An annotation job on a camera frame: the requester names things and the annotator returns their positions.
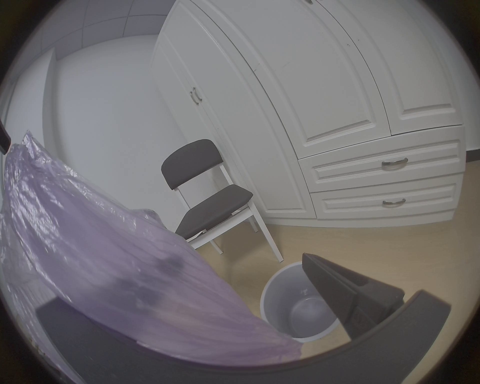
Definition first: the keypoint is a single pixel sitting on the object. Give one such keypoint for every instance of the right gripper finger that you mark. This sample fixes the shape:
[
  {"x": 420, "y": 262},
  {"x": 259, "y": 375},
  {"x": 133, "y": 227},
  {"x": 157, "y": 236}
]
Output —
[{"x": 337, "y": 292}]

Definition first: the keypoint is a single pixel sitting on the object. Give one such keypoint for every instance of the purple plastic bag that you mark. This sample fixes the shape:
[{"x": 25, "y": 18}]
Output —
[{"x": 112, "y": 243}]

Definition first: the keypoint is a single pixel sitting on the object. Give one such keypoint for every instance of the white trash bin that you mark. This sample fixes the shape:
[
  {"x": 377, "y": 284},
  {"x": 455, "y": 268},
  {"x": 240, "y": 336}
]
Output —
[{"x": 285, "y": 300}]

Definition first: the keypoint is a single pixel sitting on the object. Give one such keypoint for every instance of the white chair with grey cushions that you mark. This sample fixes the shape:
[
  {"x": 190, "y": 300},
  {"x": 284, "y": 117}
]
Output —
[{"x": 213, "y": 204}]

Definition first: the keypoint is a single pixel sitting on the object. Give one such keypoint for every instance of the white wardrobe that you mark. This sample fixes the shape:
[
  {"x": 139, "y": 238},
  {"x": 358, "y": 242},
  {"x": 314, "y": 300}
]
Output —
[{"x": 318, "y": 75}]

